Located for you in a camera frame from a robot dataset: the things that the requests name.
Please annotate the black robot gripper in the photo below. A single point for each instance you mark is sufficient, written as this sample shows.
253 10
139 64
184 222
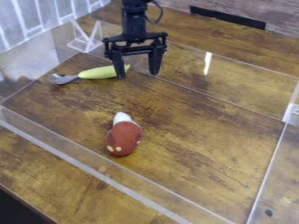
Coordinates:
137 40

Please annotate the green handled metal spoon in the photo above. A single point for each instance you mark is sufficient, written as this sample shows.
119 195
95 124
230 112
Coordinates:
93 74

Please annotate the black strip on table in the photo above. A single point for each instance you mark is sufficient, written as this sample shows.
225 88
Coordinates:
229 17

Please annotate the red toy mushroom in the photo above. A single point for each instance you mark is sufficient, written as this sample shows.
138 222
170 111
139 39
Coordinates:
125 136

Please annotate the clear acrylic triangular bracket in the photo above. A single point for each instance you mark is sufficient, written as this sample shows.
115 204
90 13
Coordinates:
86 43

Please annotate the clear acrylic enclosure wall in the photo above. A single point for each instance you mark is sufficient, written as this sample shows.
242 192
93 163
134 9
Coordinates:
218 159

